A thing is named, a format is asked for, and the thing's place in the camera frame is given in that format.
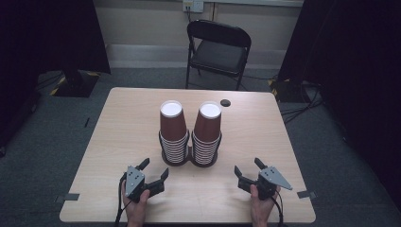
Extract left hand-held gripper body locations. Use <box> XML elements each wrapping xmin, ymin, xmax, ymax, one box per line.
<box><xmin>124</xmin><ymin>166</ymin><xmax>151</xmax><ymax>203</ymax></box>

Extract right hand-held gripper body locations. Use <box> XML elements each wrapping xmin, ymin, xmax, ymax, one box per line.
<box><xmin>256</xmin><ymin>166</ymin><xmax>294</xmax><ymax>201</ymax></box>

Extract black wire cup holder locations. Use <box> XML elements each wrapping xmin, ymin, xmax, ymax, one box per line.
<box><xmin>158</xmin><ymin>130</ymin><xmax>223</xmax><ymax>168</ymax></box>

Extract stack of brown paper cups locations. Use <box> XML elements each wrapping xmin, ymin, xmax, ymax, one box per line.
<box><xmin>192</xmin><ymin>100</ymin><xmax>223</xmax><ymax>166</ymax></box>
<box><xmin>159</xmin><ymin>99</ymin><xmax>190</xmax><ymax>165</ymax></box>

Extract person's right hand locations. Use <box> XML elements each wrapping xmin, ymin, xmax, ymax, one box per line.
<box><xmin>250</xmin><ymin>183</ymin><xmax>281</xmax><ymax>227</ymax></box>

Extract person's left hand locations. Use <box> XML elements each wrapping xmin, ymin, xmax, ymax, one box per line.
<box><xmin>121</xmin><ymin>181</ymin><xmax>151</xmax><ymax>227</ymax></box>

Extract grey tape strip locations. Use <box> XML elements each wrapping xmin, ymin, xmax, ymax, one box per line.
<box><xmin>54</xmin><ymin>192</ymin><xmax>80</xmax><ymax>203</ymax></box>
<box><xmin>296</xmin><ymin>189</ymin><xmax>318</xmax><ymax>200</ymax></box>

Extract black stand base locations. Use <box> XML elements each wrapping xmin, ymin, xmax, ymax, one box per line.
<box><xmin>268</xmin><ymin>78</ymin><xmax>316</xmax><ymax>104</ymax></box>
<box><xmin>49</xmin><ymin>69</ymin><xmax>102</xmax><ymax>98</ymax></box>

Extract black folding chair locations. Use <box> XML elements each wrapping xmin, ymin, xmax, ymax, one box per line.
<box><xmin>184</xmin><ymin>19</ymin><xmax>253</xmax><ymax>91</ymax></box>

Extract black curtain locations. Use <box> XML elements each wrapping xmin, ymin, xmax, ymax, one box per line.
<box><xmin>277</xmin><ymin>0</ymin><xmax>401</xmax><ymax>209</ymax></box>
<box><xmin>0</xmin><ymin>0</ymin><xmax>112</xmax><ymax>152</ymax></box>

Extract left hand-held gripper cable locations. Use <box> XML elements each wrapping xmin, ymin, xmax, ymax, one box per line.
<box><xmin>113</xmin><ymin>172</ymin><xmax>131</xmax><ymax>227</ymax></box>

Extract hand-held gripper cable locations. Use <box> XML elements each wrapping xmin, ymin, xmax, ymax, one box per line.
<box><xmin>270</xmin><ymin>188</ymin><xmax>286</xmax><ymax>227</ymax></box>
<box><xmin>113</xmin><ymin>172</ymin><xmax>131</xmax><ymax>227</ymax></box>

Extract right hand-held gripper cable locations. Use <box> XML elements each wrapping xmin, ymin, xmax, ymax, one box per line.
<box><xmin>270</xmin><ymin>188</ymin><xmax>286</xmax><ymax>227</ymax></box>

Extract black floor cables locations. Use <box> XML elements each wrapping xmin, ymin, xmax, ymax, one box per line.
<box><xmin>279</xmin><ymin>80</ymin><xmax>324</xmax><ymax>125</ymax></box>

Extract white wall outlet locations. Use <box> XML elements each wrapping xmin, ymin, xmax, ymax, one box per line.
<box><xmin>183</xmin><ymin>0</ymin><xmax>204</xmax><ymax>14</ymax></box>

